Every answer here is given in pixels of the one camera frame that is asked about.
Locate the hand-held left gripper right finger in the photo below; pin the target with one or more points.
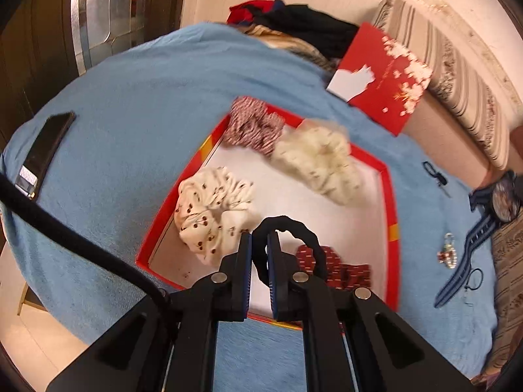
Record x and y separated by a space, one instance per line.
273 277

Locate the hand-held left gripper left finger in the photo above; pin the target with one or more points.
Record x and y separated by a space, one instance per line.
245 271

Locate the thick black hair band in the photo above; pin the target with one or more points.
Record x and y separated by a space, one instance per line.
310 237

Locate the white cherry print scrunchie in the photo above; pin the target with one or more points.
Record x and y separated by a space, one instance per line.
208 208

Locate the red dotted scrunchie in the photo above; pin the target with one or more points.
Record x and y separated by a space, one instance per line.
347 273

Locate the red cardboard box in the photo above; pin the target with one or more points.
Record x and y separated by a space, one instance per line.
286 196

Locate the cream scrunchie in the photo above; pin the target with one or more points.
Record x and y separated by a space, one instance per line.
318 159

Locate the red white striped scrunchie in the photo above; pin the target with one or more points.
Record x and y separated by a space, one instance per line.
253 126

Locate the beaded hair clip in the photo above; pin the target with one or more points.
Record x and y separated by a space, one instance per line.
447 249

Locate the slim metal hair clip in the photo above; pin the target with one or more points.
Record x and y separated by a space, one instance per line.
442 183

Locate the blue fleece blanket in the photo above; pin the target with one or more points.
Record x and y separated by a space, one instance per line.
122 110

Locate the blue striped headband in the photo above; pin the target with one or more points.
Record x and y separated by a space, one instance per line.
476 235

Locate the red gift box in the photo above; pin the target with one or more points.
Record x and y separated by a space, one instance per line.
376 90

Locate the pink sofa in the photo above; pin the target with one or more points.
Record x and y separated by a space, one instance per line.
453 139

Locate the black smartphone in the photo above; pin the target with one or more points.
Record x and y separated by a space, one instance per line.
45 151

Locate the wide striped floral cushion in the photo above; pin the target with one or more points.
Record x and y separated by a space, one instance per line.
510 294

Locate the navy floral scrunchie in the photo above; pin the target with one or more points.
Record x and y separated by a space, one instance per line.
502 202

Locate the pile of clothes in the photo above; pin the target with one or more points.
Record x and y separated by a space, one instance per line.
310 24

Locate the long striped floral cushion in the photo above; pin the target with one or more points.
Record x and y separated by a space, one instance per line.
449 77

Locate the wooden door with glass panel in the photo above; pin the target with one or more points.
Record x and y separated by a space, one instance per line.
106 8

